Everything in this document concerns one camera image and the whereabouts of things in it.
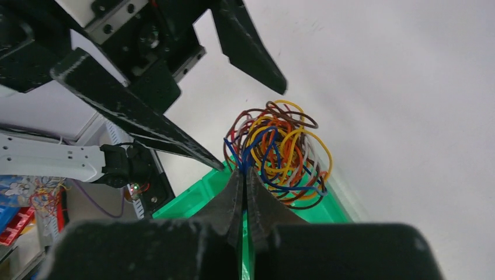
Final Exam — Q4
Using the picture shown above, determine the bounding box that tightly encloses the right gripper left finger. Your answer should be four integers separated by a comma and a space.
37, 170, 245, 279

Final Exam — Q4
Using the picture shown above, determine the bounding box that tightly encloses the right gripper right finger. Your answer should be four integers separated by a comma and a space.
246, 168, 443, 279

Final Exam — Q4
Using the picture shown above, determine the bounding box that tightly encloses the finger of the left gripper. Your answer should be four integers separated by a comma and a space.
211, 1, 288, 95

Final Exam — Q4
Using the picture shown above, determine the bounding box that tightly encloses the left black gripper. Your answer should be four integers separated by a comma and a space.
1, 1, 224, 170

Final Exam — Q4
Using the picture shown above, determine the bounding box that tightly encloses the colourful wire bundle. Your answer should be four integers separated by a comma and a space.
222, 99, 333, 211

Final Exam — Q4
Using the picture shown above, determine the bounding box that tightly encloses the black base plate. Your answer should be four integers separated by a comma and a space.
141, 150, 176, 218

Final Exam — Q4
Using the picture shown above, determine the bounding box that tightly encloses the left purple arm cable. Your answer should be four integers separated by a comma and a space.
71, 179, 127, 219

